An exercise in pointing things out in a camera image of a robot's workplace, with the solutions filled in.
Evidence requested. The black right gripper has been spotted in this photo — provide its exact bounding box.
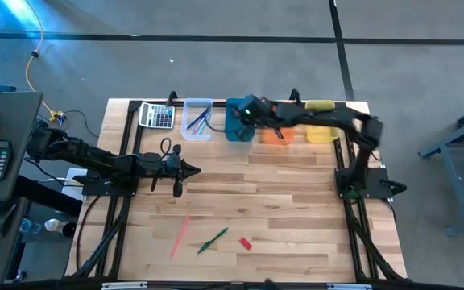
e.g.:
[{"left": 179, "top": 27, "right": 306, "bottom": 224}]
[{"left": 235, "top": 93, "right": 274, "bottom": 142}]

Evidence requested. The pink pencil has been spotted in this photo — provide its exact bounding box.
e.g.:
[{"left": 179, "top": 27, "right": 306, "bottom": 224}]
[{"left": 169, "top": 213, "right": 192, "bottom": 259}]

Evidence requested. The orange extension cable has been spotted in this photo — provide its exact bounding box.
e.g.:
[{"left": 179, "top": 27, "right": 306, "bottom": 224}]
[{"left": 23, "top": 0, "right": 62, "bottom": 118}]

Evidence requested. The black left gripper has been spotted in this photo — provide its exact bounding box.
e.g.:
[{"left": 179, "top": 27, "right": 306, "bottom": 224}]
[{"left": 156, "top": 144, "right": 202, "bottom": 199}]

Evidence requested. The white cable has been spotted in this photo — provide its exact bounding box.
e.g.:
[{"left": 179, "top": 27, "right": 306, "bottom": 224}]
[{"left": 45, "top": 176, "right": 85, "bottom": 189}]

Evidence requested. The yellow plastic bin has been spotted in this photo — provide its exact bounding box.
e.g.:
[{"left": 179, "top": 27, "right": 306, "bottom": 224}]
[{"left": 304, "top": 99, "right": 340, "bottom": 145}]

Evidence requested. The teal plastic bin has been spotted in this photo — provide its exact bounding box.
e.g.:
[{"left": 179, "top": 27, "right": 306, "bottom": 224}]
[{"left": 224, "top": 97, "right": 256, "bottom": 143}]

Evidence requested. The orange plastic bin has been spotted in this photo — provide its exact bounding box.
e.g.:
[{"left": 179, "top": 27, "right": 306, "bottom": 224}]
[{"left": 261, "top": 100, "right": 296, "bottom": 146}]

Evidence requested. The clear plastic bin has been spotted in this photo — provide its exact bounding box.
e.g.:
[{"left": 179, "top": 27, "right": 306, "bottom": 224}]
[{"left": 180, "top": 97, "right": 214, "bottom": 143}]

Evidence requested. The lilac pen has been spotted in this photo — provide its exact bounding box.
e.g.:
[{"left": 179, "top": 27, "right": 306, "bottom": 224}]
[{"left": 193, "top": 112, "right": 211, "bottom": 135}]

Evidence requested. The grey side desk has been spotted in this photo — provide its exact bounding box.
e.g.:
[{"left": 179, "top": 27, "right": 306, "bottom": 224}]
[{"left": 0, "top": 90, "right": 44, "bottom": 205}]

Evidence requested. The black aluminium table frame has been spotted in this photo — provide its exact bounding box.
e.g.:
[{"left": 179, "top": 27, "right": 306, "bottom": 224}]
[{"left": 64, "top": 87, "right": 408, "bottom": 290}]

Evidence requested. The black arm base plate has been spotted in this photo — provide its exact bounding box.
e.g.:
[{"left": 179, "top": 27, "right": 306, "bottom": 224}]
[
  {"left": 81, "top": 164, "right": 141, "bottom": 198},
  {"left": 334, "top": 166, "right": 395, "bottom": 201}
]

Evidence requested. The green ballpoint pen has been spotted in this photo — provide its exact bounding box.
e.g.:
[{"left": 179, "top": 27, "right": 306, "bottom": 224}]
[{"left": 197, "top": 226, "right": 230, "bottom": 255}]

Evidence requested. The white bottle black cap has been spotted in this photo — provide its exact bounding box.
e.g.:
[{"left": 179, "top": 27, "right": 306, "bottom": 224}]
[{"left": 43, "top": 217, "right": 78, "bottom": 238}]

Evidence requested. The white desk calculator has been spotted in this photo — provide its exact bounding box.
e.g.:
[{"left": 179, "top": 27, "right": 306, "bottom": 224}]
[{"left": 138, "top": 101, "right": 176, "bottom": 131}]

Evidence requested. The blue pen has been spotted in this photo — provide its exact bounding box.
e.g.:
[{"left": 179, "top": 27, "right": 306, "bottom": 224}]
[{"left": 186, "top": 107, "right": 211, "bottom": 131}]

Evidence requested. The clear water bottle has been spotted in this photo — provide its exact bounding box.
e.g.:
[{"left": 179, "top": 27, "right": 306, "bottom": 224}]
[{"left": 18, "top": 217, "right": 43, "bottom": 236}]

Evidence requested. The white paper sheet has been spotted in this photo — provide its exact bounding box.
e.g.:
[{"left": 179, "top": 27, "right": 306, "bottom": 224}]
[{"left": 60, "top": 166, "right": 89, "bottom": 201}]

